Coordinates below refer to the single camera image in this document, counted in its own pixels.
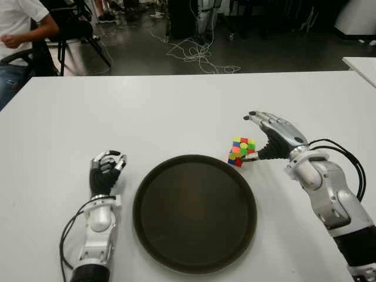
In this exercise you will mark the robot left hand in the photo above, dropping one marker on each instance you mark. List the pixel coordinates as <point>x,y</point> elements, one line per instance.
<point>102,179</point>

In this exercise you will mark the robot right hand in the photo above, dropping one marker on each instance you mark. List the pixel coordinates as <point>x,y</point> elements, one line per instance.
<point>282,138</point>

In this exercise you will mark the multicoloured Rubik's cube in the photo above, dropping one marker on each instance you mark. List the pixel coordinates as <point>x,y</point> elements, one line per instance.
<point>242,147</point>

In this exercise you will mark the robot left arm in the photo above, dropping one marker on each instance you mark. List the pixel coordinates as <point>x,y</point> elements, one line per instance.
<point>100,217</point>

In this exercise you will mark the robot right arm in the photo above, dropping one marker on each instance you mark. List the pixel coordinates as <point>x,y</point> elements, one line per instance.
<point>329,188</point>

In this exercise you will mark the dark brown round plate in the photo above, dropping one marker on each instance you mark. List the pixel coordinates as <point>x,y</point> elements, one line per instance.
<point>194,217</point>

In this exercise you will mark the white side table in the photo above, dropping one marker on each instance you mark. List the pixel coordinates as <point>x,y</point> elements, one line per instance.
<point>364,66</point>

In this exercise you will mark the small white floor object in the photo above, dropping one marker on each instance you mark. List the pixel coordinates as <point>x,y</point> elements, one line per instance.
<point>372,42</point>

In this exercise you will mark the black office chair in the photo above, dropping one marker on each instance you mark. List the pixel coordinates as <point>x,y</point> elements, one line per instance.
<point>41,58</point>

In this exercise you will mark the white cabinet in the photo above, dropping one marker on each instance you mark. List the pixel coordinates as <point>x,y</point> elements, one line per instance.
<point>361,14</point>

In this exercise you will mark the black folding chair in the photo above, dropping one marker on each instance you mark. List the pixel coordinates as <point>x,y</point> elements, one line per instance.
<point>73,28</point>

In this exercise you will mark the black cabinet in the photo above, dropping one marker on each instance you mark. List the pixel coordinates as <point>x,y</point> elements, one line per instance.
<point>182,20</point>

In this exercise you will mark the black sneaker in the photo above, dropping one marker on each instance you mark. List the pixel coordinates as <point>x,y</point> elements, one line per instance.
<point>106,18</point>

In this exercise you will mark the white power strip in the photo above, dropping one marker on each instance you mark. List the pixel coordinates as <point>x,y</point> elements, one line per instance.
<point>157,14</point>

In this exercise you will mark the person in white shirt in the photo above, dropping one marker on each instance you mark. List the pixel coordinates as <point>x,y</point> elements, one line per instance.
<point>17,17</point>

